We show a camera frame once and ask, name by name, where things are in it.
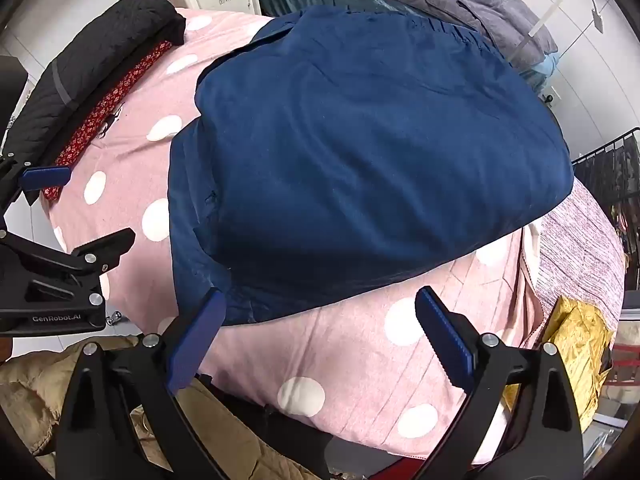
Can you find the pink polka dot blanket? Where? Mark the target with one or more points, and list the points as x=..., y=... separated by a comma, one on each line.
x=350, y=360

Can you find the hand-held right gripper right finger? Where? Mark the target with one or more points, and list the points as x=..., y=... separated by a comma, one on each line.
x=445, y=342

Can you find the yellow cloth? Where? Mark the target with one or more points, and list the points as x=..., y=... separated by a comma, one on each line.
x=580, y=340

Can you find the white wall socket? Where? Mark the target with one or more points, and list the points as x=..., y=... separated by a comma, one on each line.
x=552, y=95

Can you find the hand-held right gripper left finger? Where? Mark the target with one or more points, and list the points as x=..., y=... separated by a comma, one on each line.
x=197, y=340

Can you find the clear plastic storage box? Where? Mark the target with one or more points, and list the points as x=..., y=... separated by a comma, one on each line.
x=625, y=360

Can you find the black quilted jacket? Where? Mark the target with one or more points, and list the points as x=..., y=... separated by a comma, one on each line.
x=100, y=45

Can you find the light blue pillow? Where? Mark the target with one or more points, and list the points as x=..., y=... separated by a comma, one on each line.
x=542, y=72

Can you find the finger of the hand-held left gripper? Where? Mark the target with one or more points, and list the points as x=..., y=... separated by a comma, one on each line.
x=97, y=250
x=46, y=177

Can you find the red patterned cloth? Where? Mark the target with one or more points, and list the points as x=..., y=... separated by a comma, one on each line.
x=110, y=95

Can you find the pink heathered blanket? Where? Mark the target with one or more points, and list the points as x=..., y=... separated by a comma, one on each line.
x=575, y=250

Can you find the navy blue garment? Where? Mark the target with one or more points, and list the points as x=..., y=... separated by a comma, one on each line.
x=350, y=160

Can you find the beige jacket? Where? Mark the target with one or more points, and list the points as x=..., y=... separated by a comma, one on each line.
x=30, y=390

